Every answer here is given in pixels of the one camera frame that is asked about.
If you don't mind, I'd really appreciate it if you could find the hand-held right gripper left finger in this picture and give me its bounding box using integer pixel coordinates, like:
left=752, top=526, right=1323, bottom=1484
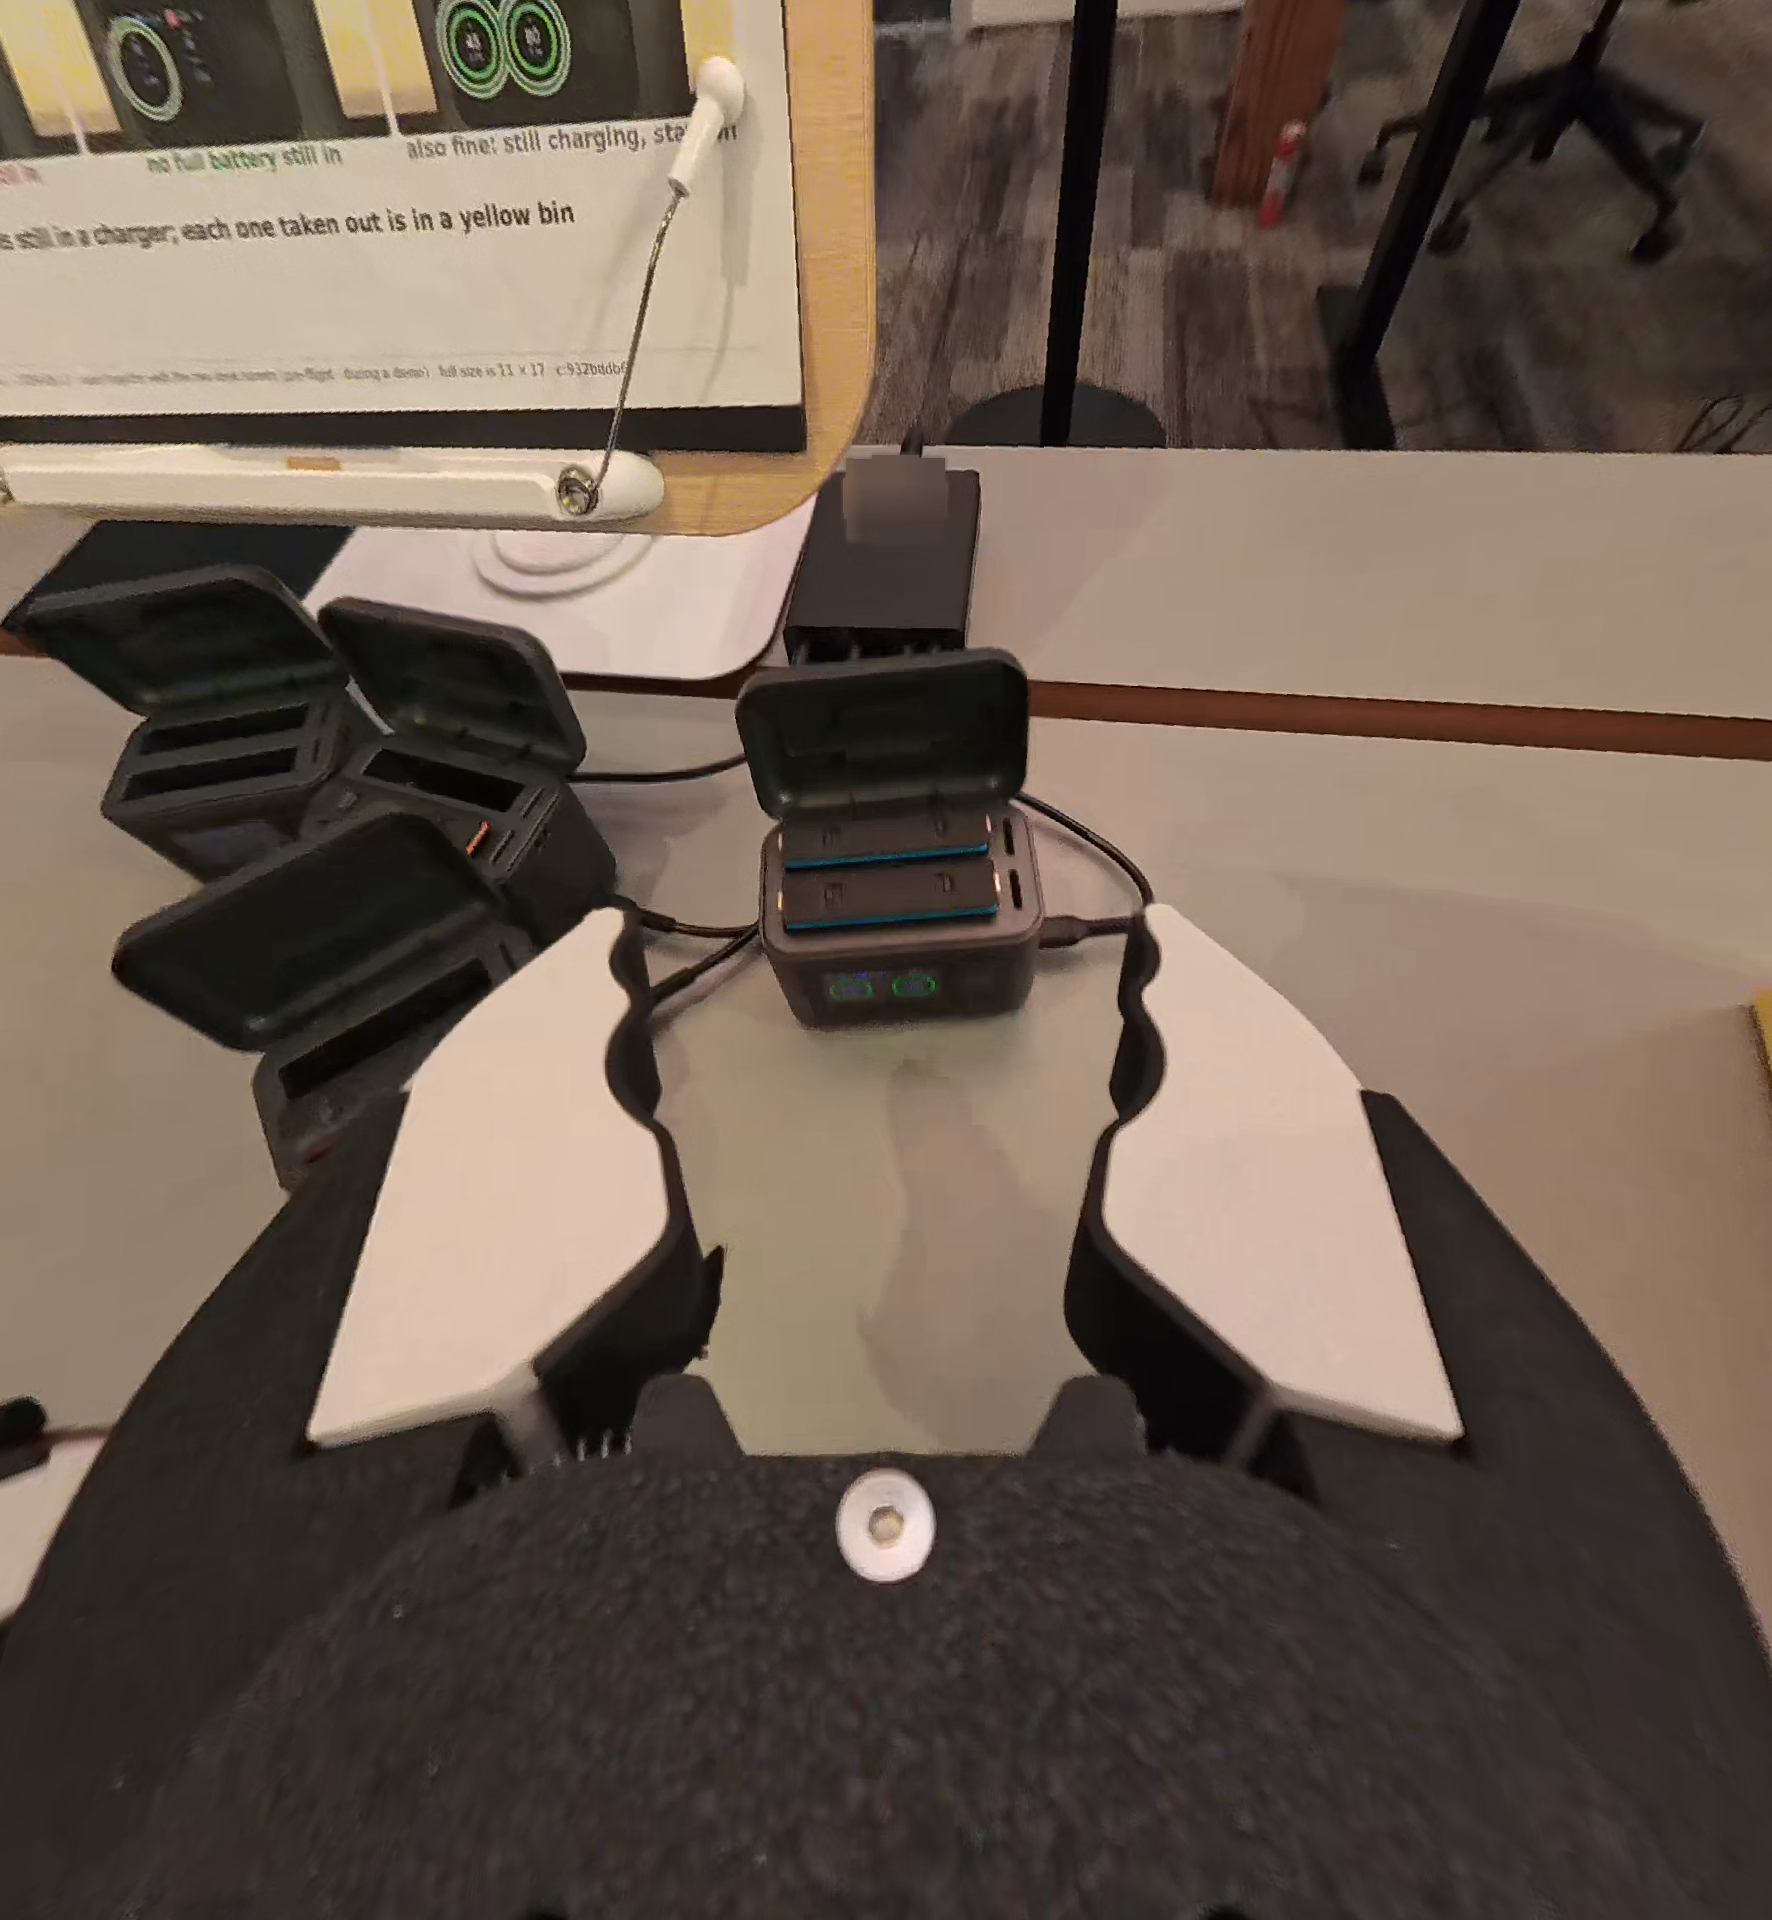
left=304, top=909, right=722, bottom=1455

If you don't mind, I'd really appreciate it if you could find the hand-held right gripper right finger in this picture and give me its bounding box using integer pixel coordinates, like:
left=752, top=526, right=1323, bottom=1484
left=1067, top=909, right=1470, bottom=1455

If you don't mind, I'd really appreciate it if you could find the black battery charger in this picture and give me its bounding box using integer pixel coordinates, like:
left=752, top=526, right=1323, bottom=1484
left=9, top=566, right=353, bottom=877
left=738, top=654, right=1047, bottom=1030
left=303, top=596, right=624, bottom=939
left=112, top=807, right=543, bottom=1194

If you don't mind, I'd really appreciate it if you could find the white stand base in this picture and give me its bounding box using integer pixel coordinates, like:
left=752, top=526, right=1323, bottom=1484
left=317, top=517, right=857, bottom=687

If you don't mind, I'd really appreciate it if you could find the black usb hub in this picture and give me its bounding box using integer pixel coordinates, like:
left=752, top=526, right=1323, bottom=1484
left=775, top=451, right=993, bottom=667

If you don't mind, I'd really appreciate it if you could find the instruction board on stand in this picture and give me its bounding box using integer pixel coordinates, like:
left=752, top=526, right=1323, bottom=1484
left=0, top=0, right=806, bottom=422

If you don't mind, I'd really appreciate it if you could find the black metal stand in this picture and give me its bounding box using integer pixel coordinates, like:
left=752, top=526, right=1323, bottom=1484
left=948, top=0, right=1174, bottom=453
left=1332, top=0, right=1534, bottom=453

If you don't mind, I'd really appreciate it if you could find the wooden sign board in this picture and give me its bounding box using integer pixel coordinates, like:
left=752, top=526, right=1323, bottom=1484
left=0, top=0, right=883, bottom=544

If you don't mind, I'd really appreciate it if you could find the wooden pillar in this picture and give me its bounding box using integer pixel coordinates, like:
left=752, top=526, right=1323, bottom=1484
left=1217, top=0, right=1343, bottom=206

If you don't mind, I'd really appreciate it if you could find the black charging cable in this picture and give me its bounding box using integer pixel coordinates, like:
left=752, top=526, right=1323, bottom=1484
left=572, top=751, right=753, bottom=798
left=1007, top=789, right=1163, bottom=967
left=611, top=896, right=773, bottom=1038

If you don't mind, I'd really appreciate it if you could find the thin metal wire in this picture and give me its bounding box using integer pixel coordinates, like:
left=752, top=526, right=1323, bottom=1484
left=592, top=61, right=753, bottom=498

